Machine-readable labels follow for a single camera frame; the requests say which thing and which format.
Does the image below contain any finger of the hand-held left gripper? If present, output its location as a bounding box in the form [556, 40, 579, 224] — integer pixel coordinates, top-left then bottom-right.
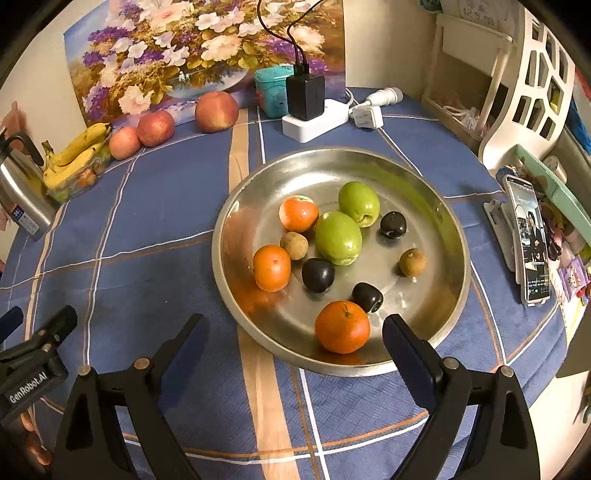
[23, 305, 78, 352]
[0, 306, 24, 342]

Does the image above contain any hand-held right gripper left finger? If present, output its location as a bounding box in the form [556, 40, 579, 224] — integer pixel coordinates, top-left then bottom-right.
[52, 314, 205, 480]

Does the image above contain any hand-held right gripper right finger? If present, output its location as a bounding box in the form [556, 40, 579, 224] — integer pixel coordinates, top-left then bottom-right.
[382, 314, 541, 480]

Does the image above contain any small orange tangerine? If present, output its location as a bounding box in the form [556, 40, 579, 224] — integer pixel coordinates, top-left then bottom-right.
[252, 244, 293, 293]
[278, 195, 320, 233]
[315, 300, 371, 354]

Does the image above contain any dark purple plum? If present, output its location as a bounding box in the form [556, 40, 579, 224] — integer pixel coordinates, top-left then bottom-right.
[380, 211, 408, 239]
[302, 258, 336, 293]
[352, 282, 384, 313]

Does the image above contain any brown longan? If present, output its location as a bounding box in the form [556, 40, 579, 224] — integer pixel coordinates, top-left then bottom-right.
[399, 248, 426, 277]
[280, 232, 309, 260]

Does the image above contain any round stainless steel plate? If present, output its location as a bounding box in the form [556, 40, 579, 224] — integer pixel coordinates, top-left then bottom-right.
[212, 147, 472, 377]

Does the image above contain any elongated green jujube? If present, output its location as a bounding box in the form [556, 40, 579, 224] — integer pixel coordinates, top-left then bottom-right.
[315, 211, 363, 266]

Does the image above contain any round green jujube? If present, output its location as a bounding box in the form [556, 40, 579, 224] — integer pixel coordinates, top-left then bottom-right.
[338, 181, 381, 228]

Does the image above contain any person's left hand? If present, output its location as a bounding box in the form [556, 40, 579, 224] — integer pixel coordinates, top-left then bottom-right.
[18, 406, 52, 467]

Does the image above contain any stainless steel kettle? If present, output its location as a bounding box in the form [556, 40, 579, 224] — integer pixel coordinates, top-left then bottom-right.
[0, 131, 61, 241]

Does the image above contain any blue plaid tablecloth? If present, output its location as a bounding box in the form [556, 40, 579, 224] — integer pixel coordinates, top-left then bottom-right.
[0, 88, 568, 480]

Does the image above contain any clear plastic fruit container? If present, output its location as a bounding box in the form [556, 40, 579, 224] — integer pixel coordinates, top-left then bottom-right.
[46, 148, 114, 204]

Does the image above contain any white phone stand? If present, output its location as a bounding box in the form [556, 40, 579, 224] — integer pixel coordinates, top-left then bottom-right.
[483, 199, 518, 273]

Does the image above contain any smartphone with lit screen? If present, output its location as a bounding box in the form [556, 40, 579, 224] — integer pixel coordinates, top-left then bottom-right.
[503, 174, 552, 306]

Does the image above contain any bunch of yellow bananas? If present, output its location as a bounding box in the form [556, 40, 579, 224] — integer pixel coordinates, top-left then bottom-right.
[41, 122, 113, 188]

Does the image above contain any purple cartoon sticker pack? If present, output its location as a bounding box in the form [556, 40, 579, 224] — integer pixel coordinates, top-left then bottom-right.
[556, 256, 591, 308]

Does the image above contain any small pale red apple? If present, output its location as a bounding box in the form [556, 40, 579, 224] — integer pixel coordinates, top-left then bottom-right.
[109, 126, 141, 161]

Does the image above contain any patterned tape roll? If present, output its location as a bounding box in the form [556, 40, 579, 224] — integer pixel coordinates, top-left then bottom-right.
[496, 164, 525, 185]

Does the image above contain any medium red apple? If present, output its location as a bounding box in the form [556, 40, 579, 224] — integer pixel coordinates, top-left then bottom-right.
[137, 110, 176, 147]

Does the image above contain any light green tray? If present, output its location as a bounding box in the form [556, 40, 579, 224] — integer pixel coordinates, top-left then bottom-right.
[515, 144, 591, 236]

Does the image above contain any large red apple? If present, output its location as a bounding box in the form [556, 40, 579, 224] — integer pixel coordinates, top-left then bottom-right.
[195, 91, 240, 134]

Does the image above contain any small white jar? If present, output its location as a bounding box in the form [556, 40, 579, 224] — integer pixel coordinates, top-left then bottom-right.
[542, 156, 568, 183]

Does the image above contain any white plug adapter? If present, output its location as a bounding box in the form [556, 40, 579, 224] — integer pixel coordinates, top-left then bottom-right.
[353, 105, 384, 130]

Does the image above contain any white plastic bag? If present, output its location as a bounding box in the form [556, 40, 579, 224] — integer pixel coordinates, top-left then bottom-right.
[443, 105, 481, 139]

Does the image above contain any white power strip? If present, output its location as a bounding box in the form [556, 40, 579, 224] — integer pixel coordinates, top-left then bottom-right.
[282, 99, 349, 143]

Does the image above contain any white round power plug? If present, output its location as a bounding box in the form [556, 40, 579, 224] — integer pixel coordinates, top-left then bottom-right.
[365, 87, 404, 106]

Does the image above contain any teal tin box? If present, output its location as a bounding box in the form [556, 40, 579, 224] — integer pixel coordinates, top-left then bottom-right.
[254, 65, 296, 118]

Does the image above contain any black power charger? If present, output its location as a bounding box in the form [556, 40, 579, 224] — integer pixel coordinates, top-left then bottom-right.
[286, 62, 325, 121]

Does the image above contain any white lattice chair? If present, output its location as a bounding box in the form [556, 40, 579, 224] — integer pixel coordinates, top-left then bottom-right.
[478, 9, 578, 176]

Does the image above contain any floral painting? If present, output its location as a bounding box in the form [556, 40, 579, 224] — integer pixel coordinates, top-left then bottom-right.
[65, 0, 346, 126]

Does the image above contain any black charging cable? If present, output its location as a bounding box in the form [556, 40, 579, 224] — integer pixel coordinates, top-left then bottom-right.
[257, 0, 303, 65]
[286, 0, 326, 65]

